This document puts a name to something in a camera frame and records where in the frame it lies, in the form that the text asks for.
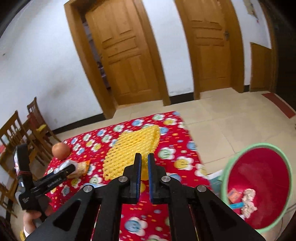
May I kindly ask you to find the white tissue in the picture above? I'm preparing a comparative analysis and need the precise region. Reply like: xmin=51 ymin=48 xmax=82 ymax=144
xmin=240 ymin=188 xmax=258 ymax=219

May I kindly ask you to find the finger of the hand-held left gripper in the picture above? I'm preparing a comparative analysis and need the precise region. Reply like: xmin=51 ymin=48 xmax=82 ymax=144
xmin=54 ymin=163 xmax=77 ymax=179

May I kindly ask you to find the yellow foam fruit net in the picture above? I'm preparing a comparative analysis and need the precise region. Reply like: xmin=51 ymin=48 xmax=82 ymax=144
xmin=102 ymin=125 xmax=160 ymax=181

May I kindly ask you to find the person's left hand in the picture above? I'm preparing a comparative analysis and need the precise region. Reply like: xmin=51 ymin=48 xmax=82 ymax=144
xmin=23 ymin=204 xmax=54 ymax=237

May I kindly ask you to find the red smiley flower tablecloth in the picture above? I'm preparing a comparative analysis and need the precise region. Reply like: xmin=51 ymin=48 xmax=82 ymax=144
xmin=44 ymin=111 xmax=212 ymax=241

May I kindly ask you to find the orange cardboard box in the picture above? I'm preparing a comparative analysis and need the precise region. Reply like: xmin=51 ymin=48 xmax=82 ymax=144
xmin=228 ymin=188 xmax=241 ymax=203

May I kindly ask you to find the white plastic wrapper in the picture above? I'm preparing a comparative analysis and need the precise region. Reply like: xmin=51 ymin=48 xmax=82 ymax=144
xmin=54 ymin=160 xmax=78 ymax=174

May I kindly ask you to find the low wooden wall cabinet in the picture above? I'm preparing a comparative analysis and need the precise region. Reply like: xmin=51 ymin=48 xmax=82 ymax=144
xmin=250 ymin=42 xmax=273 ymax=92

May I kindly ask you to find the red bin with green rim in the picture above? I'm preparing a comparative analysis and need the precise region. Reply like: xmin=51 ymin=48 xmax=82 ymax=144
xmin=220 ymin=143 xmax=292 ymax=233

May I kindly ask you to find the wooden panel door with handle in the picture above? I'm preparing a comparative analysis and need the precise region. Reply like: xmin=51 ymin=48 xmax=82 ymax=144
xmin=183 ymin=0 xmax=233 ymax=92

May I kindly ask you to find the red door mat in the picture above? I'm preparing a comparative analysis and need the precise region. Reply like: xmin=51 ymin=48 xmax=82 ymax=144
xmin=261 ymin=92 xmax=296 ymax=118

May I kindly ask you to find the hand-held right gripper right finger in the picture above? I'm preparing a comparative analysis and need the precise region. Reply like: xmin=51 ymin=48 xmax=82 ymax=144
xmin=147 ymin=153 xmax=265 ymax=241

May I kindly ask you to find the wooden door frame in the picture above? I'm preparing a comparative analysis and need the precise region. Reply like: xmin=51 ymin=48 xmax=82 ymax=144
xmin=64 ymin=0 xmax=171 ymax=120
xmin=174 ymin=0 xmax=245 ymax=100

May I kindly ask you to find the blue wrapper piece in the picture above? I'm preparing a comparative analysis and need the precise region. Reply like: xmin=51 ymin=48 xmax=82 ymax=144
xmin=228 ymin=201 xmax=244 ymax=210

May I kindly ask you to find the black entrance door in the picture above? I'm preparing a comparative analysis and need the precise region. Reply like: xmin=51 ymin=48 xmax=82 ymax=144
xmin=275 ymin=0 xmax=296 ymax=109

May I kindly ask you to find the wall electrical panel box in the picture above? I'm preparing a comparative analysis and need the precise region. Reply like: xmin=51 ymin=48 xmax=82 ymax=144
xmin=246 ymin=0 xmax=258 ymax=16

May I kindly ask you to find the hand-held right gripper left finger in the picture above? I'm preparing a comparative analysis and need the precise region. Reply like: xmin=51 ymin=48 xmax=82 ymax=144
xmin=24 ymin=153 xmax=142 ymax=241

